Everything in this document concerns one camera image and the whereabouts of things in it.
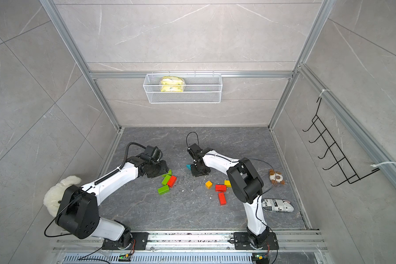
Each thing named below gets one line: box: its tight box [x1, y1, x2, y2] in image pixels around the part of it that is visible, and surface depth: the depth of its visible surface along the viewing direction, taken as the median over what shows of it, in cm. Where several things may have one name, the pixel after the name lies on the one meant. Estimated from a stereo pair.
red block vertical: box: [218, 192, 228, 206], surface depth 87 cm
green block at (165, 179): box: [161, 174, 172, 186], surface depth 92 cm
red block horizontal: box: [215, 184, 228, 193], surface depth 92 cm
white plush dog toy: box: [42, 175, 82, 218], surface depth 70 cm
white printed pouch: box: [261, 198, 295, 213], surface depth 82 cm
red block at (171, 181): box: [167, 175, 178, 189], surface depth 92 cm
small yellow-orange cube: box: [205, 180, 213, 190], surface depth 91 cm
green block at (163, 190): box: [157, 184, 170, 196], surface depth 90 cm
